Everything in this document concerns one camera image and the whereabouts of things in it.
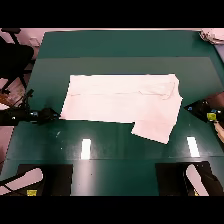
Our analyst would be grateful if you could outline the white T-shirt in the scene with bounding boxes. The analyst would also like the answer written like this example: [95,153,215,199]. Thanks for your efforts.
[59,73,184,145]

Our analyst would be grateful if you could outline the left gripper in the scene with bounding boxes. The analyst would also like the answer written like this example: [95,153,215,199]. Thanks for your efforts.
[37,106,61,126]

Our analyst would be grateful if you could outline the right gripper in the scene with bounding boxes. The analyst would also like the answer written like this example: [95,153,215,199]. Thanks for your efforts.
[183,98,210,122]

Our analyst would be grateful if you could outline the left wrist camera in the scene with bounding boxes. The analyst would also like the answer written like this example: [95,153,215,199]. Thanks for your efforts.
[19,88,35,110]

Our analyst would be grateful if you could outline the black chair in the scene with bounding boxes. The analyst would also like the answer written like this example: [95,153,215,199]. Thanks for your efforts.
[0,28,36,96]

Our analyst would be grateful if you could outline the white garment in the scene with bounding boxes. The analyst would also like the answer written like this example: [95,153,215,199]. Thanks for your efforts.
[199,28,224,45]

